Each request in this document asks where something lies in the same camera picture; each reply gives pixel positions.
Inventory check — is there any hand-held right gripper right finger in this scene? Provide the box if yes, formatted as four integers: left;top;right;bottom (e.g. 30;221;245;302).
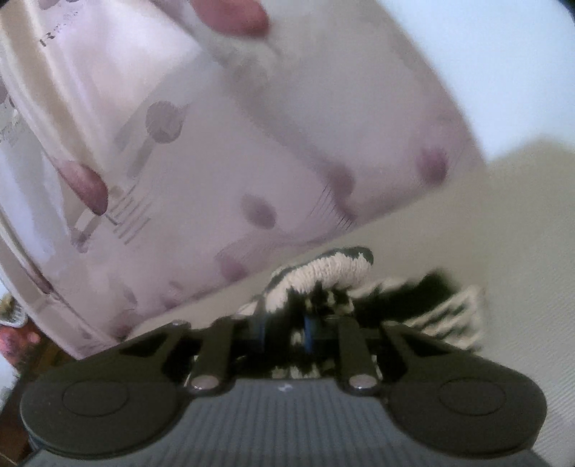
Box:
302;315;451;396

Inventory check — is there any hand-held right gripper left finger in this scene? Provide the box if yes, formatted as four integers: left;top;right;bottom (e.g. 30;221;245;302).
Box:
120;313;267;394

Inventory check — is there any black white striped knit sweater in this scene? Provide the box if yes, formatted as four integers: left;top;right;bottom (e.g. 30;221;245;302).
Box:
234;245;489;379

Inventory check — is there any purple leaf print curtain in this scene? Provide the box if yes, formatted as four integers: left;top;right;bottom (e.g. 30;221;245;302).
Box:
0;0;491;362

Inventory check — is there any light woven mattress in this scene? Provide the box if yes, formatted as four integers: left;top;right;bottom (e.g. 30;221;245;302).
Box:
130;139;575;467

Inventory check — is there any pink patterned cloth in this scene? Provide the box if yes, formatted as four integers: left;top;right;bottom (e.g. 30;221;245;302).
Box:
0;325;43;366

